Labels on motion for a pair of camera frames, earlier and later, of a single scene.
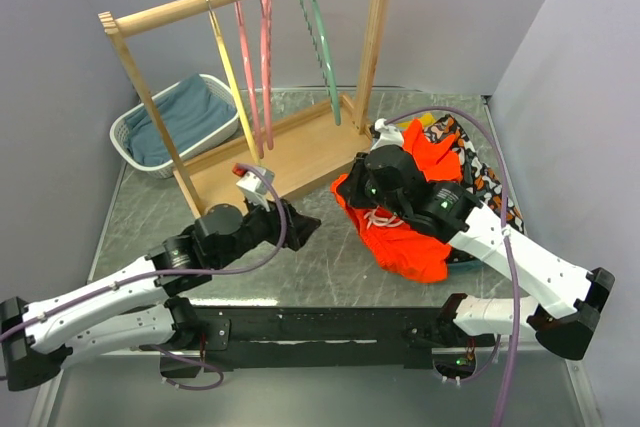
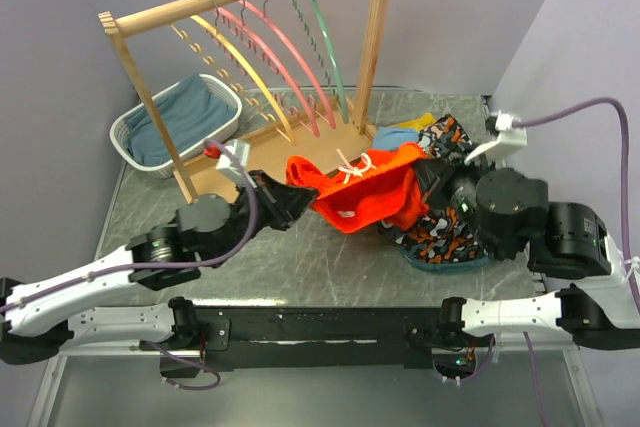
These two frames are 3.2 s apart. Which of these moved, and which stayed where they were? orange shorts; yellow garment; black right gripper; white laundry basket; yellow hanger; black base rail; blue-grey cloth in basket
Moved: yellow hanger; orange shorts; black right gripper
Stayed: yellow garment; black base rail; blue-grey cloth in basket; white laundry basket
